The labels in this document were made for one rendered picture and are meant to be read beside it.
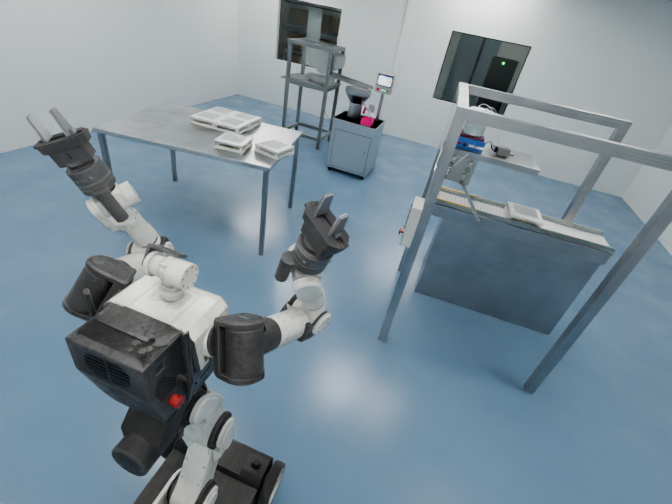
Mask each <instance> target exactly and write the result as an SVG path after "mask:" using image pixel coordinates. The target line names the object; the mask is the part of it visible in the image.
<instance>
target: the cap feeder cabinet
mask: <svg viewBox="0 0 672 504"><path fill-rule="evenodd" d="M347 114H348V111H343V112H342V113H340V114H338V115H336V116H335V117H333V123H332V129H331V135H330V142H329V148H328V154H327V161H326V166H328V170H331V167H332V168H335V169H339V170H342V171H345V172H349V173H352V174H356V175H359V176H361V180H363V179H364V177H366V176H367V174H368V173H369V172H370V171H371V169H372V168H373V167H374V165H375V160H376V156H377V152H378V148H379V144H380V140H381V135H382V131H383V127H384V123H385V121H384V120H380V119H379V120H378V121H375V119H376V118H372V117H368V116H365V117H368V118H372V119H374V122H373V125H372V126H371V127H369V126H365V125H361V124H360V121H361V118H362V117H363V116H364V115H361V116H360V118H359V119H355V118H351V117H348V116H347Z"/></svg>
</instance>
